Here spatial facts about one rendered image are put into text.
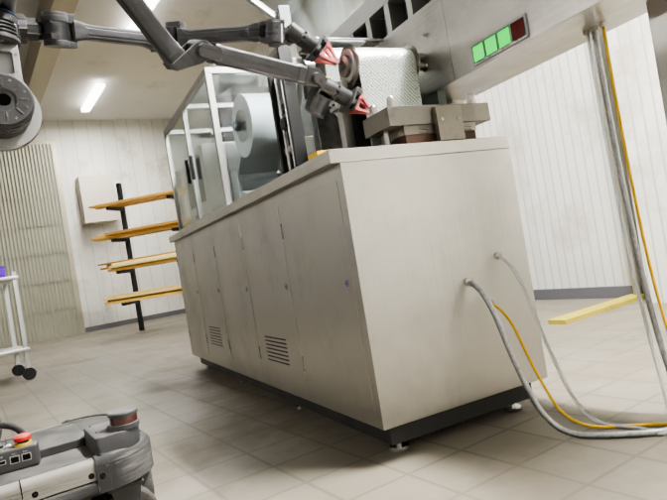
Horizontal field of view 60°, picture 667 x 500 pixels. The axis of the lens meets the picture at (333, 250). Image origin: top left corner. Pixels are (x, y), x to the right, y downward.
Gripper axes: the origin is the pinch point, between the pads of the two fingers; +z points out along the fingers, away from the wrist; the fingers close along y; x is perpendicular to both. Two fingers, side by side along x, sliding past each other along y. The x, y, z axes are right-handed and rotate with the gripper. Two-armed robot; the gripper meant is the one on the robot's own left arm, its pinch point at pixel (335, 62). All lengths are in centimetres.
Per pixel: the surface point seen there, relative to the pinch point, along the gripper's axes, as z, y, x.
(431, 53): 28.9, 5.3, 22.8
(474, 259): 60, 32, -48
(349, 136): 16.5, -0.8, -20.3
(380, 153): 17, 33, -36
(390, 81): 18.9, 6.9, 2.0
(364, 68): 8.5, 7.2, 0.0
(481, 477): 68, 58, -107
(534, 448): 86, 54, -95
